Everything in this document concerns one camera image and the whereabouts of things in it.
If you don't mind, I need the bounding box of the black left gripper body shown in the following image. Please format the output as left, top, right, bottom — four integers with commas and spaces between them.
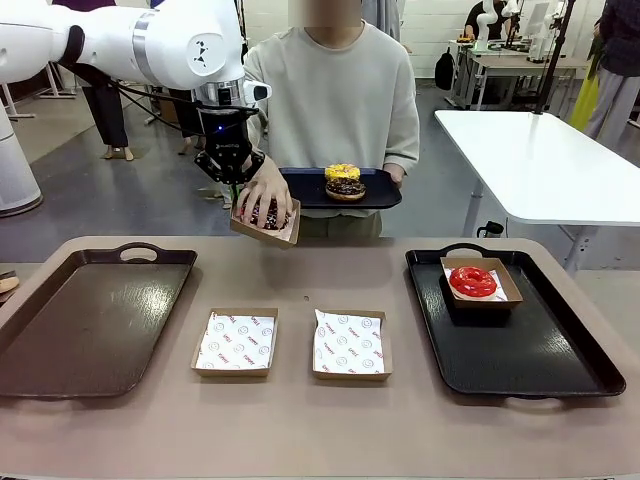
198, 104, 254, 171

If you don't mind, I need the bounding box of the chocolate donut with coloured sprinkles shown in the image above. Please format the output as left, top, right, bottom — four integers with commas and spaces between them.
238, 197, 292, 232

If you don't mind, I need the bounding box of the dark navy serving tray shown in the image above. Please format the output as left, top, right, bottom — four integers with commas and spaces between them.
278, 167, 404, 210

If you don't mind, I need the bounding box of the brown kraft paper box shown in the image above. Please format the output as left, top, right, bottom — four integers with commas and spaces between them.
190, 306, 280, 379
229, 197, 302, 250
312, 308, 393, 384
439, 257, 524, 311

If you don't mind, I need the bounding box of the yellow glazed donut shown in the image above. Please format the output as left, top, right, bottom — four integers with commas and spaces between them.
324, 163, 361, 182

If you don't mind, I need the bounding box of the dark chocolate glazed donut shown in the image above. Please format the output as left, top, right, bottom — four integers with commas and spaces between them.
325, 178, 367, 202

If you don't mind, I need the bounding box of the red glazed donut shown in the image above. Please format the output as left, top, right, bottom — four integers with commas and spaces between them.
448, 266, 498, 297

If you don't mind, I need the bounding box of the person's right forearm beige sleeve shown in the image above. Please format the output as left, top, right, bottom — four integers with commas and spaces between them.
243, 89, 276, 161

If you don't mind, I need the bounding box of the person's left forearm beige sleeve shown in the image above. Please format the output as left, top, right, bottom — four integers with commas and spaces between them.
382, 124, 420, 176

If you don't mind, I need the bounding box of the brown plastic serving tray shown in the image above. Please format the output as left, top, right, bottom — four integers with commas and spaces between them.
0, 242, 199, 400

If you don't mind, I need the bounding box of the black plastic serving tray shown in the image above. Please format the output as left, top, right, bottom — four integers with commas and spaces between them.
404, 243, 627, 400

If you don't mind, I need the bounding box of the person's right hand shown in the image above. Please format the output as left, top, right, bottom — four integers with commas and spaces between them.
234, 154, 294, 226

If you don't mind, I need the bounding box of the person in beige sweater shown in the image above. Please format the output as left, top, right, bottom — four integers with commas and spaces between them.
242, 0, 420, 239

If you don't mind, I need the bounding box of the person in purple top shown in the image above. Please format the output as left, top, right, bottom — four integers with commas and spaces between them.
82, 84, 135, 161

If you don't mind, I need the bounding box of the person in grey cardigan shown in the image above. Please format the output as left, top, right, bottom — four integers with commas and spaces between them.
362, 0, 401, 44

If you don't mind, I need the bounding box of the black backpack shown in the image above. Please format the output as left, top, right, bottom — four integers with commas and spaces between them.
434, 49, 456, 91

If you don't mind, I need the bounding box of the tan and black object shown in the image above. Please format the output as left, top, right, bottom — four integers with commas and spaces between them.
0, 269, 21, 304

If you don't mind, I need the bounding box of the white workbench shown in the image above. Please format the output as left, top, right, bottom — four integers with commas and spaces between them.
449, 39, 591, 111

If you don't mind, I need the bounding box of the large white table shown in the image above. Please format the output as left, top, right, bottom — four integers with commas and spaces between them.
433, 109, 640, 276

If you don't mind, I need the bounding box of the black stand pole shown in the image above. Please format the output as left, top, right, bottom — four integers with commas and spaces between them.
534, 0, 576, 115

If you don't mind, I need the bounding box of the yellow bag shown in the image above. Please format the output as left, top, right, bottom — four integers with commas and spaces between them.
569, 74, 601, 132

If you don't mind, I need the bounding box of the person in dark top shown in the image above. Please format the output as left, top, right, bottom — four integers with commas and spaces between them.
584, 0, 640, 146

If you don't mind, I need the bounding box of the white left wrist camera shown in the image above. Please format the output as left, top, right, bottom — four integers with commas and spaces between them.
242, 79, 273, 104

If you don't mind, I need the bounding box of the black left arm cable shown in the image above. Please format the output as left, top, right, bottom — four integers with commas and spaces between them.
49, 23, 266, 139

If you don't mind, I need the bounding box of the white cylindrical pedestal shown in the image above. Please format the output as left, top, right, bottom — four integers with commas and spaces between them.
0, 89, 44, 217

